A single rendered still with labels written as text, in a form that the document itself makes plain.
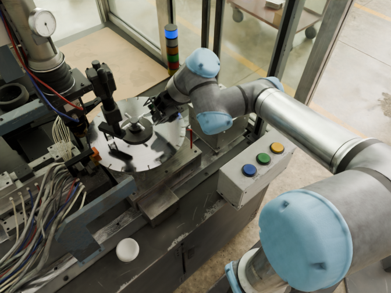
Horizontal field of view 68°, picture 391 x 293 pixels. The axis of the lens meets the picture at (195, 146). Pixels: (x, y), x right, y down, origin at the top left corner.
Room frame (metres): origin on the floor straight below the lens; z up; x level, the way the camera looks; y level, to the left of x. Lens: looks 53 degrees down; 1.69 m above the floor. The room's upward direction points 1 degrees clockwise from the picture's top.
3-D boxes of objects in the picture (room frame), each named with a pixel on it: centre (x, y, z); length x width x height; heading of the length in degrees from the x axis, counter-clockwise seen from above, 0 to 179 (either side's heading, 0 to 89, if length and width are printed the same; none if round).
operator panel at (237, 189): (0.57, -0.22, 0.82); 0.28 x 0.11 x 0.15; 131
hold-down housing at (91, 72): (0.56, 0.24, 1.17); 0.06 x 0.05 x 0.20; 122
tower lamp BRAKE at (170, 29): (0.91, 0.09, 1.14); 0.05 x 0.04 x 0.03; 41
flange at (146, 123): (0.63, 0.20, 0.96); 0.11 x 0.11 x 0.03
